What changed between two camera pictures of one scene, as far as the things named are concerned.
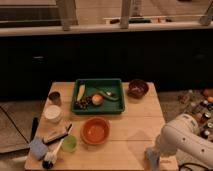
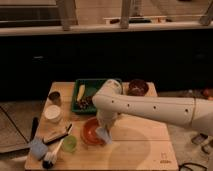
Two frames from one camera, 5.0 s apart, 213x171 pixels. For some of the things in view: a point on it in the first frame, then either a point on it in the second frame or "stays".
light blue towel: x=153 y=155 -> x=104 y=134
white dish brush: x=51 y=157 stays
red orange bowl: x=95 y=130 stays
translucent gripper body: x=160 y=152 -> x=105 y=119
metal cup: x=55 y=97 stays
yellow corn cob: x=81 y=90 stays
